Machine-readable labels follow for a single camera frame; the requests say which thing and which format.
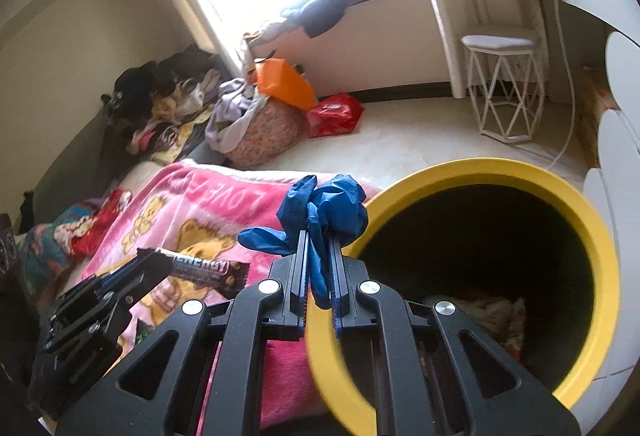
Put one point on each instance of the white scalloped furniture panel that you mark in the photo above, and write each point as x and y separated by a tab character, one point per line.
620	141

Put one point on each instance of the dark jacket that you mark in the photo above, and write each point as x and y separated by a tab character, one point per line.
320	11

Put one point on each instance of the pink floral laundry basket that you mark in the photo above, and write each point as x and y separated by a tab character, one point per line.
270	136

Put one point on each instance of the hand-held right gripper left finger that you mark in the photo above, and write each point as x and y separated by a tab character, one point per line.
303	266

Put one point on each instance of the red plastic bag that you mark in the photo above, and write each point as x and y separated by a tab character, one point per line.
335	116

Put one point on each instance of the blue rubber glove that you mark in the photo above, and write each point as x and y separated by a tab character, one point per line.
335	211

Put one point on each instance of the brown snack bar wrapper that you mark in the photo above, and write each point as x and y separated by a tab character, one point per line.
205	268

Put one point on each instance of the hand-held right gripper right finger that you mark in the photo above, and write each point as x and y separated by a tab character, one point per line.
336	286

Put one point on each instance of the colourful cartoon printed cloth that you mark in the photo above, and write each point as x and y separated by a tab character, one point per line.
50	246

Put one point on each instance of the brown printed box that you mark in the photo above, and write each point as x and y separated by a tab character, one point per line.
595	116

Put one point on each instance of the pink printed blanket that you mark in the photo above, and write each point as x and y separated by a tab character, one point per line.
210	196

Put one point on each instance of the yellow rimmed trash bin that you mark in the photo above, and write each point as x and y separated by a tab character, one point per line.
500	166

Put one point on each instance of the white window seat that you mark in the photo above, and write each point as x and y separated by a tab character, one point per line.
390	46

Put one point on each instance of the pile of mixed clothes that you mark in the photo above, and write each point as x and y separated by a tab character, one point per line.
160	106

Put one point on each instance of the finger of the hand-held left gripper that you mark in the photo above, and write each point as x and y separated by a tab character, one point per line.
145	278
135	261

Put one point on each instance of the orange bag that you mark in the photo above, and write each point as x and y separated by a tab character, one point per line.
282	81

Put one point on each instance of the dark grey couch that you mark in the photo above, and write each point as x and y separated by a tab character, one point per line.
65	166

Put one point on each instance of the lavender grey clothes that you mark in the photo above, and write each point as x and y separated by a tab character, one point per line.
230	106

